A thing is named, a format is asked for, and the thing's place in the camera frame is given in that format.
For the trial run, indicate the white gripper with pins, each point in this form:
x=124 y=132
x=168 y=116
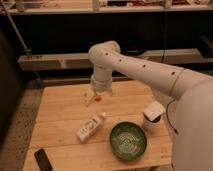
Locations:
x=97 y=86

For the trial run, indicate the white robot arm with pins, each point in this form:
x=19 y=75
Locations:
x=192 y=147

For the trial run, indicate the orange carrot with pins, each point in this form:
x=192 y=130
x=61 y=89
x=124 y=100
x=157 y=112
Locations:
x=97 y=98

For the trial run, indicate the white plastic bottle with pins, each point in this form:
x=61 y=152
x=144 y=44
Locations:
x=90 y=127

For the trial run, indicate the green bowl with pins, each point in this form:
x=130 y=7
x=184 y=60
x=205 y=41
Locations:
x=128 y=141

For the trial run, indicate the metal pole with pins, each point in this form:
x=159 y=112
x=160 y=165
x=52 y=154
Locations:
x=26 y=49

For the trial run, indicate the black phone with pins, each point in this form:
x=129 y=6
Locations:
x=43 y=160

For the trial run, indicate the metal shelf rail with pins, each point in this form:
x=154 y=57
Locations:
x=80 y=60

